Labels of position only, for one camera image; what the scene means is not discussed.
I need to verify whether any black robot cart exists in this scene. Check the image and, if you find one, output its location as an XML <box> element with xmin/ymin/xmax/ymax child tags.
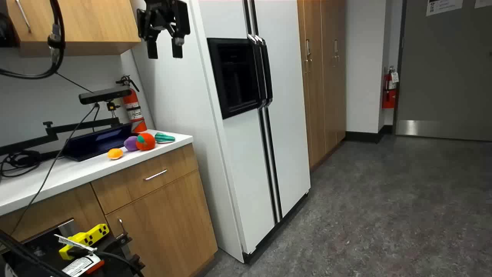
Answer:
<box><xmin>0</xmin><ymin>228</ymin><xmax>147</xmax><ymax>277</ymax></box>

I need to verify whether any white thin rod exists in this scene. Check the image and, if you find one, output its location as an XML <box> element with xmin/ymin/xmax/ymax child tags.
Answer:
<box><xmin>52</xmin><ymin>233</ymin><xmax>98</xmax><ymax>255</ymax></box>

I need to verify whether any black cable bundle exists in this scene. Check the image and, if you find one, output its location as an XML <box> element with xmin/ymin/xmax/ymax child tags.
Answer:
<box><xmin>0</xmin><ymin>148</ymin><xmax>43</xmax><ymax>181</ymax></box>

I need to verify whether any thin black camera cable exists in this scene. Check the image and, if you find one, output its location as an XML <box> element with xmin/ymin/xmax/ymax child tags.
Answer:
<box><xmin>9</xmin><ymin>102</ymin><xmax>101</xmax><ymax>238</ymax></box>

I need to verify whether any red orange toy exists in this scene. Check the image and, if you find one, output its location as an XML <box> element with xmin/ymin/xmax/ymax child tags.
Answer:
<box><xmin>133</xmin><ymin>132</ymin><xmax>158</xmax><ymax>153</ymax></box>

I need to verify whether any yellow toy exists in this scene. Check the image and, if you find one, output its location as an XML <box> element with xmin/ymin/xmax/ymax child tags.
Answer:
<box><xmin>106</xmin><ymin>147</ymin><xmax>126</xmax><ymax>162</ymax></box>

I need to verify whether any wooden neighbour cabinet front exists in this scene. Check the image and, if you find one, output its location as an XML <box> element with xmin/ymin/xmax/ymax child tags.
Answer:
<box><xmin>0</xmin><ymin>184</ymin><xmax>107</xmax><ymax>244</ymax></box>

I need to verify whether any black camera bar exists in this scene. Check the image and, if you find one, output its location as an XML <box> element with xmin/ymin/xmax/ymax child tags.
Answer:
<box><xmin>76</xmin><ymin>87</ymin><xmax>133</xmax><ymax>108</ymax></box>

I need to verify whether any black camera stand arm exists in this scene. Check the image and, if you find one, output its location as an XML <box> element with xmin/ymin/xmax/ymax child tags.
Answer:
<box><xmin>0</xmin><ymin>118</ymin><xmax>123</xmax><ymax>158</ymax></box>

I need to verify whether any wooden wall cabinet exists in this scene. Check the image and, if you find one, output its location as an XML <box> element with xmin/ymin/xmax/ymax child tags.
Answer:
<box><xmin>0</xmin><ymin>0</ymin><xmax>143</xmax><ymax>58</ymax></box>

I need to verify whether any purple toy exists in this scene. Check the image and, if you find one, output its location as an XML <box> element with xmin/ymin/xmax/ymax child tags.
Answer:
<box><xmin>123</xmin><ymin>135</ymin><xmax>140</xmax><ymax>155</ymax></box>

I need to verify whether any red wall fire extinguisher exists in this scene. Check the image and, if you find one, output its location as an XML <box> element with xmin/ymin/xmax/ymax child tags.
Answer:
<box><xmin>379</xmin><ymin>65</ymin><xmax>401</xmax><ymax>112</ymax></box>

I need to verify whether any wooden drawer with metal handle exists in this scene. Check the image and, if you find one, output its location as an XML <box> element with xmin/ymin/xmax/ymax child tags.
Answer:
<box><xmin>90</xmin><ymin>144</ymin><xmax>201</xmax><ymax>216</ymax></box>

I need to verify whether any white double door fridge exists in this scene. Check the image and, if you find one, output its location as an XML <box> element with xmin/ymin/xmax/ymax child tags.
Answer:
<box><xmin>129</xmin><ymin>0</ymin><xmax>313</xmax><ymax>267</ymax></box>

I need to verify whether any teal toy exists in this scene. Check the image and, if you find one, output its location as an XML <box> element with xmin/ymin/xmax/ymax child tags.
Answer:
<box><xmin>153</xmin><ymin>132</ymin><xmax>176</xmax><ymax>147</ymax></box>

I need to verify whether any yellow power outlet splitter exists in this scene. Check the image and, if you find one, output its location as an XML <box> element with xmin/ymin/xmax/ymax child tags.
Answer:
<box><xmin>56</xmin><ymin>222</ymin><xmax>110</xmax><ymax>262</ymax></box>

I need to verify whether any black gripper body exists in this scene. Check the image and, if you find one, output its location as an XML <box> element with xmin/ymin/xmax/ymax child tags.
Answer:
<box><xmin>135</xmin><ymin>0</ymin><xmax>192</xmax><ymax>42</ymax></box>

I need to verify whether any grey door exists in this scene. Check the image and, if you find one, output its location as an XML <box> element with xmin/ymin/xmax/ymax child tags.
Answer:
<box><xmin>393</xmin><ymin>0</ymin><xmax>492</xmax><ymax>144</ymax></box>

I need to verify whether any dark blue tray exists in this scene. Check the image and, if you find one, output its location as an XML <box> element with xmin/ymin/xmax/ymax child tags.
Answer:
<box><xmin>60</xmin><ymin>125</ymin><xmax>135</xmax><ymax>162</ymax></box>

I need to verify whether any red fire extinguisher white label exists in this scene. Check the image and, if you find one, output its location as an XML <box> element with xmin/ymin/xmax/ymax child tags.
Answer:
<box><xmin>115</xmin><ymin>75</ymin><xmax>150</xmax><ymax>136</ymax></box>

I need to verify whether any tall wooden cabinet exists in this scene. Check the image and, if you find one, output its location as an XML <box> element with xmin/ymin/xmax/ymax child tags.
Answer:
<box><xmin>295</xmin><ymin>0</ymin><xmax>347</xmax><ymax>172</ymax></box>

